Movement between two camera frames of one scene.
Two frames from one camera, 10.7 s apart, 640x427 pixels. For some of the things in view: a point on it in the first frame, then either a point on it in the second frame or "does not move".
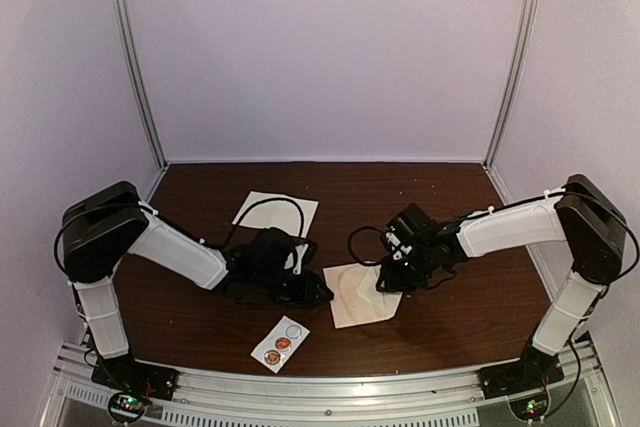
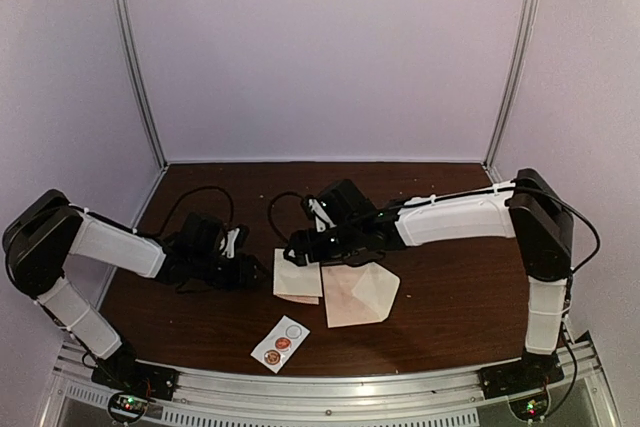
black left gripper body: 268,285 to 220,276
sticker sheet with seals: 280,343 does not move
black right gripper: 392,282 to 300,238
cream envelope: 356,298 does not move
